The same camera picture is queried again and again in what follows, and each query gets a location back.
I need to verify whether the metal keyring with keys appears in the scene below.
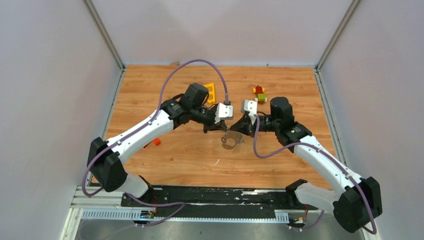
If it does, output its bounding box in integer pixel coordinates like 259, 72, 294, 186
221, 131, 232, 144

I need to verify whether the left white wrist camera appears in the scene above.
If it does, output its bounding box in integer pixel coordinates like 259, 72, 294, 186
214, 103, 234, 124

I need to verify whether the grey metal carabiner plate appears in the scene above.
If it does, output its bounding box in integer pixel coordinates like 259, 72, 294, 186
221, 130, 244, 150

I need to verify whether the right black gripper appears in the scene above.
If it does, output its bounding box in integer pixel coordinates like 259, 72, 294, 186
229, 114, 280, 138

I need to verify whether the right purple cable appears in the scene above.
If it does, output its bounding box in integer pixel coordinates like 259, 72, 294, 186
253, 115, 378, 236

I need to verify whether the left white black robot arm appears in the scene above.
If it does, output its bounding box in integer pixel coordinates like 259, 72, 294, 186
87, 83, 234, 207

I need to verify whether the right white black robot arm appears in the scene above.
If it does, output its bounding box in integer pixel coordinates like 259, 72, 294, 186
230, 97, 383, 235

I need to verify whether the red green toy block figure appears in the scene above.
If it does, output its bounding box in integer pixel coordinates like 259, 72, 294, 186
252, 85, 268, 105

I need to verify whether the yellow triangular plastic piece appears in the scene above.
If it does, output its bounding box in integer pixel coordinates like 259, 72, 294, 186
203, 83, 216, 104

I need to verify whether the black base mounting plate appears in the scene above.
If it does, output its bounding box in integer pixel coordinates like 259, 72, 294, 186
140, 185, 317, 218

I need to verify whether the white slotted cable duct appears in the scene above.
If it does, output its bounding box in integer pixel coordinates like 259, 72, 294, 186
81, 208, 290, 224

